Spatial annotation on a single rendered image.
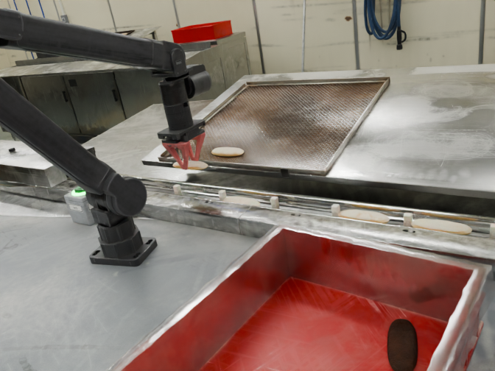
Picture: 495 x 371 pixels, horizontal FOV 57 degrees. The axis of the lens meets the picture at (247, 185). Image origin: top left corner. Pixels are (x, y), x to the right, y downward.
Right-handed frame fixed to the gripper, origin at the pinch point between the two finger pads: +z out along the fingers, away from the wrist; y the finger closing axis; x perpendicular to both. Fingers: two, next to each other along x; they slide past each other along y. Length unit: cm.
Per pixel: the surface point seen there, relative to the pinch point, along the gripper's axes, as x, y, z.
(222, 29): 206, 305, 3
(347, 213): -39.1, -1.3, 7.2
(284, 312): -38.9, -27.8, 10.5
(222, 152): 0.5, 13.6, 2.9
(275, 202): -22.9, -1.2, 7.0
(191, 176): 14.1, 14.6, 11.4
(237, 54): 196, 309, 28
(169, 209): 0.2, -9.6, 7.5
